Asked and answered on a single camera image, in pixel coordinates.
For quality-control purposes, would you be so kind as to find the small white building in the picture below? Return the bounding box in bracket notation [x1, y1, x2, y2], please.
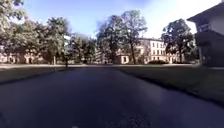
[115, 53, 132, 65]

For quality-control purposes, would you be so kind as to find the pale pavement strip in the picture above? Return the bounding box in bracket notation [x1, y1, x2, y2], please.
[0, 63, 224, 70]

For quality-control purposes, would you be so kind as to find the dark tall tree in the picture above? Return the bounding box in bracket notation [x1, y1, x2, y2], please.
[95, 14, 126, 65]

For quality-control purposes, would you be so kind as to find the dark asphalt road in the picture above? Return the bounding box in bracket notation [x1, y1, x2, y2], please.
[0, 66, 224, 128]

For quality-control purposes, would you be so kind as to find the dark bush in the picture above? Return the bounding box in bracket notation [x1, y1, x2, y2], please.
[148, 59, 170, 65]

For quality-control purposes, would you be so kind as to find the pale multi-storey building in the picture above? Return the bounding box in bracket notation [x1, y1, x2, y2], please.
[136, 37, 178, 65]

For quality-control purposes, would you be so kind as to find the pale pole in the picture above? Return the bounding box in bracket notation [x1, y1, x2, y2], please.
[52, 54, 57, 66]

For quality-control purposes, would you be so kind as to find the row of trees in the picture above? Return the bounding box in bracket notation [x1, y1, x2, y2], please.
[0, 0, 98, 66]

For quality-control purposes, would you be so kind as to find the grass lawn with dark edge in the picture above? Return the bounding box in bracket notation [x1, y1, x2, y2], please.
[115, 66, 224, 108]

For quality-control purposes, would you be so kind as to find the broad dark tree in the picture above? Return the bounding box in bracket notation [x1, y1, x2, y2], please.
[161, 18, 197, 64]

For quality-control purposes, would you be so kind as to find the low brick building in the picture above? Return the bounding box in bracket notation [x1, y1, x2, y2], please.
[0, 49, 46, 65]

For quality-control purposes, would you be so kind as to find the grass verge with dark kerb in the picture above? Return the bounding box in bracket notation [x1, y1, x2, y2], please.
[0, 66, 67, 86]

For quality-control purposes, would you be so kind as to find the grey building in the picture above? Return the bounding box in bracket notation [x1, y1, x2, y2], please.
[186, 1, 224, 68]

